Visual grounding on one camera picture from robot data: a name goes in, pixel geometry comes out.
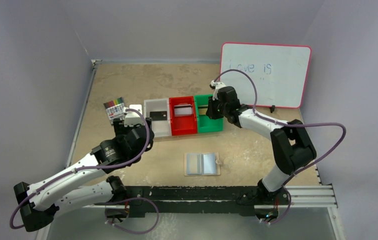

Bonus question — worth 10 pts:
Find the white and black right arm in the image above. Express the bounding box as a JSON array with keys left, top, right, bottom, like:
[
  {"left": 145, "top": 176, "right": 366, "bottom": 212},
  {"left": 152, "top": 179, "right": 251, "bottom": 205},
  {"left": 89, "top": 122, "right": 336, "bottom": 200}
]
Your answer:
[{"left": 206, "top": 85, "right": 317, "bottom": 195}]

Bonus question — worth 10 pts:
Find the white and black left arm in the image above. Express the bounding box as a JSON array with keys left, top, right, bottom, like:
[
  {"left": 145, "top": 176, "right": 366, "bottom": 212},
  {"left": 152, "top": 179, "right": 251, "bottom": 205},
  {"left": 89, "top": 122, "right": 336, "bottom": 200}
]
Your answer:
[{"left": 9, "top": 117, "right": 154, "bottom": 232}]

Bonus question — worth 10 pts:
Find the gold card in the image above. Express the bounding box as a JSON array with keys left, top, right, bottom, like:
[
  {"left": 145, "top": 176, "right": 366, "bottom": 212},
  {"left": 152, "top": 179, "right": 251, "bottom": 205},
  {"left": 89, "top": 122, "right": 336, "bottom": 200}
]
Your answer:
[{"left": 197, "top": 105, "right": 208, "bottom": 116}]

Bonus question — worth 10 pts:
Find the black card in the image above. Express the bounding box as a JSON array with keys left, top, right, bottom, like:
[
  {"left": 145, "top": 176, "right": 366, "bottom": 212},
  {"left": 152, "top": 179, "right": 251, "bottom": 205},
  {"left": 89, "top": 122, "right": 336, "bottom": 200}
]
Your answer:
[{"left": 149, "top": 111, "right": 168, "bottom": 121}]

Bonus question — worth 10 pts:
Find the white card with stripe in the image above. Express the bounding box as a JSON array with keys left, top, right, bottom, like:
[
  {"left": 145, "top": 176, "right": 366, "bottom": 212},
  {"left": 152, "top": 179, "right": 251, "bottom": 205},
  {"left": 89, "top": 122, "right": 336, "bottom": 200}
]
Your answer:
[{"left": 173, "top": 104, "right": 193, "bottom": 116}]

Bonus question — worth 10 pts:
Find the green plastic bin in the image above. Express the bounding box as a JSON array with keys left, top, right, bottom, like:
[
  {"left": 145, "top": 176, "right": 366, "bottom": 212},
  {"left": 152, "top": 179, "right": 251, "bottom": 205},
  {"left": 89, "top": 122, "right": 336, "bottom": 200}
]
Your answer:
[{"left": 194, "top": 94, "right": 224, "bottom": 133}]

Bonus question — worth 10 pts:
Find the pack of coloured markers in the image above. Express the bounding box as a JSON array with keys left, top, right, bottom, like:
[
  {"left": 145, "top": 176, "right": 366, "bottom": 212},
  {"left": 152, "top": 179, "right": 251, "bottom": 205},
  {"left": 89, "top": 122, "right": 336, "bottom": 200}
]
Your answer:
[{"left": 103, "top": 97, "right": 125, "bottom": 125}]

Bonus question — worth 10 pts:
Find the red plastic bin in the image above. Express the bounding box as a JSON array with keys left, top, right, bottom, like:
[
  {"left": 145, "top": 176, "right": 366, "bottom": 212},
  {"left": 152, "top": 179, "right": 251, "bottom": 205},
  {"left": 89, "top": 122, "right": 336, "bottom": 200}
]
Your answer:
[{"left": 169, "top": 96, "right": 198, "bottom": 136}]

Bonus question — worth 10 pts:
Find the pink framed whiteboard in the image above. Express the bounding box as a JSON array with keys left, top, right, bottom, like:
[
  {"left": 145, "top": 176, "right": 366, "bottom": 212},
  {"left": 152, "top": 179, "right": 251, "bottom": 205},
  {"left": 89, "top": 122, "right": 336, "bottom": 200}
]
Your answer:
[{"left": 220, "top": 42, "right": 312, "bottom": 109}]

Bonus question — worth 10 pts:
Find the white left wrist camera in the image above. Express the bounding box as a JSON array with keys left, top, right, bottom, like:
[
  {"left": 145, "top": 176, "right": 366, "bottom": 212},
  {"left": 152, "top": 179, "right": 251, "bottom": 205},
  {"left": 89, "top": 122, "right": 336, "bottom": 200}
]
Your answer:
[{"left": 124, "top": 104, "right": 144, "bottom": 127}]

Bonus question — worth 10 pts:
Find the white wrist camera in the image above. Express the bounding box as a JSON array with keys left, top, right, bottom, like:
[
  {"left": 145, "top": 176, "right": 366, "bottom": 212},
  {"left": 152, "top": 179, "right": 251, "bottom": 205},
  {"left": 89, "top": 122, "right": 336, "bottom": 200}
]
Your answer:
[
  {"left": 209, "top": 80, "right": 226, "bottom": 95},
  {"left": 124, "top": 104, "right": 144, "bottom": 127}
]

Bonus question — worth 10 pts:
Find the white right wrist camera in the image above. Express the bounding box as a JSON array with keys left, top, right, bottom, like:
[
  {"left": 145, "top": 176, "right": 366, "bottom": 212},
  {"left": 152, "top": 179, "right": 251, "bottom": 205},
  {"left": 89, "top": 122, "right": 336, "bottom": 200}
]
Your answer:
[{"left": 209, "top": 80, "right": 226, "bottom": 95}]

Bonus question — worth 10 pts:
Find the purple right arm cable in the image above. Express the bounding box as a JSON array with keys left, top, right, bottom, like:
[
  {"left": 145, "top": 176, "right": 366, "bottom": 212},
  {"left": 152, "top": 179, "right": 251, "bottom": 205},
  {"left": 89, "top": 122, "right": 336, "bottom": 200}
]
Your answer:
[{"left": 213, "top": 68, "right": 347, "bottom": 186}]

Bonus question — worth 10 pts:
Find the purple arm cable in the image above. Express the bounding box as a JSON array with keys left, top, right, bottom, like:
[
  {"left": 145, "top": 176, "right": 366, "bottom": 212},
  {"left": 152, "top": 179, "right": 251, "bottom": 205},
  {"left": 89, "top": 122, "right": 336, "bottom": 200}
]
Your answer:
[
  {"left": 9, "top": 107, "right": 152, "bottom": 230},
  {"left": 213, "top": 68, "right": 347, "bottom": 186}
]

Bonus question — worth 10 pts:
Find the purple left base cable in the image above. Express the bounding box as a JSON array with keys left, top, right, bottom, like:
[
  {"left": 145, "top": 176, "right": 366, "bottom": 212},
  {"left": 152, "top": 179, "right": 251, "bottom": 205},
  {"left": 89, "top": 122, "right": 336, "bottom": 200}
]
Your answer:
[{"left": 104, "top": 197, "right": 159, "bottom": 235}]

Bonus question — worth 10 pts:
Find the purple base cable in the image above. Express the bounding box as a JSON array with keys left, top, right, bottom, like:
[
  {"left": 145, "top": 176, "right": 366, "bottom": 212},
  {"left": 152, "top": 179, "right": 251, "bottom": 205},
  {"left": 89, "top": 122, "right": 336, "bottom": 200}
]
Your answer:
[
  {"left": 259, "top": 188, "right": 292, "bottom": 226},
  {"left": 104, "top": 197, "right": 159, "bottom": 235}
]

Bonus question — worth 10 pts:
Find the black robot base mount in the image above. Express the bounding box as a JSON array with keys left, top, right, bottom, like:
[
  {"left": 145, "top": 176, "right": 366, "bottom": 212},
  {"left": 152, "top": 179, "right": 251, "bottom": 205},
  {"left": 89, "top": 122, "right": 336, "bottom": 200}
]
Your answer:
[{"left": 93, "top": 185, "right": 289, "bottom": 220}]

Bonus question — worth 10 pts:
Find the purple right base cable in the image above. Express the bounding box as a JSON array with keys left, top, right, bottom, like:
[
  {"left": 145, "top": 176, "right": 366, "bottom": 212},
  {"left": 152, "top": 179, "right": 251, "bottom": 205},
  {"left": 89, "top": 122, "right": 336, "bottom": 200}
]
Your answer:
[{"left": 259, "top": 188, "right": 292, "bottom": 226}]

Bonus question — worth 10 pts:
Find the aluminium frame rail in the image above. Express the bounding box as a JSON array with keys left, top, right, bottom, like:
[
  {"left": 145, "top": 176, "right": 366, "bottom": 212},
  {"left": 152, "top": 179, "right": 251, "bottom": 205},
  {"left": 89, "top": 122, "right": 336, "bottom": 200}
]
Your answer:
[{"left": 74, "top": 186, "right": 336, "bottom": 211}]

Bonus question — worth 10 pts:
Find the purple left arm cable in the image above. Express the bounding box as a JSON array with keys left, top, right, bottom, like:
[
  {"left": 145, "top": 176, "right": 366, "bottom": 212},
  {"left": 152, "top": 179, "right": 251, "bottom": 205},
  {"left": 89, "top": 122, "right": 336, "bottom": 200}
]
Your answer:
[{"left": 9, "top": 107, "right": 152, "bottom": 230}]

